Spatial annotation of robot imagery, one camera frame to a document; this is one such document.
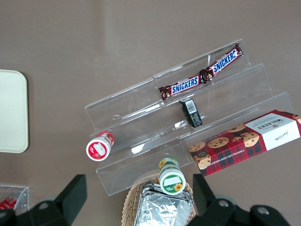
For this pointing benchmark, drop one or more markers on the green lid sunflower cup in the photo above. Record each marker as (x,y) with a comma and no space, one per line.
(172,182)

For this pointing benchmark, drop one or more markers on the red Walkers cookie box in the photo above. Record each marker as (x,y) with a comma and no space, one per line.
(235,148)

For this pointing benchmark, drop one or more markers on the red lid yogurt cup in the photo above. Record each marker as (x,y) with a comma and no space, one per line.
(97,149)

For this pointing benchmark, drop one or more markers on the small black carton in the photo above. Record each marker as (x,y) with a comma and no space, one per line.
(191,113)

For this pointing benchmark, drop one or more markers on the red Coca-Cola bottle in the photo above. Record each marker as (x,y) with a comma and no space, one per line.
(7,203)

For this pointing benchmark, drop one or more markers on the beige plastic tray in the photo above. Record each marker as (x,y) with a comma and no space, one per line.
(11,110)

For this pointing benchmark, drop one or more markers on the Snickers chocolate bar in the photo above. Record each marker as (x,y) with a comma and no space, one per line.
(184,86)
(223,62)

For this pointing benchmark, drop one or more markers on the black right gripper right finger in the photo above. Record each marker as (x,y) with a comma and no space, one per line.
(209,202)

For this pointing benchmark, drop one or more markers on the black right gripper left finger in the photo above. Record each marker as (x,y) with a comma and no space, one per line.
(70,195)

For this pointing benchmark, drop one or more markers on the clear acrylic stepped shelf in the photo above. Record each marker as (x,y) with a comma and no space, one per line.
(131,122)

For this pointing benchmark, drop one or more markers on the aluminium foil container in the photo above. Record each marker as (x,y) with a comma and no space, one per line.
(160,209)

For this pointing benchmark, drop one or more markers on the light wicker basket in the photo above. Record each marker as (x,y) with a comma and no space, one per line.
(130,202)

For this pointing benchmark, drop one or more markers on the clear acrylic bottle rack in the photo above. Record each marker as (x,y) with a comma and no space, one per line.
(22,195)

